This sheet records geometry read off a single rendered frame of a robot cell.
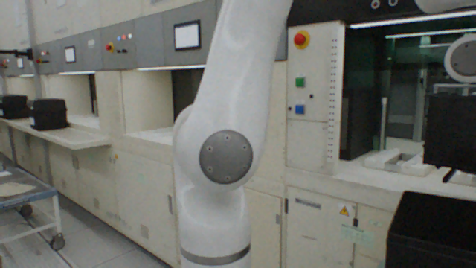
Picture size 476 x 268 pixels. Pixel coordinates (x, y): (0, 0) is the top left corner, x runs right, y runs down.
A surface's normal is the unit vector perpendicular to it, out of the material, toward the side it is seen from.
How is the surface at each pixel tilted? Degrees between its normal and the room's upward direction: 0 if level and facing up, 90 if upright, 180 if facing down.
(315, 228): 90
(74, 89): 90
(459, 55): 88
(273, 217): 90
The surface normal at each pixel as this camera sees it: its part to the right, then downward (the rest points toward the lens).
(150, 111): 0.72, 0.12
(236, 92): 0.30, -0.29
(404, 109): -0.69, 0.15
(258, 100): 0.59, -0.21
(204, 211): -0.17, -0.79
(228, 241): 0.36, 0.11
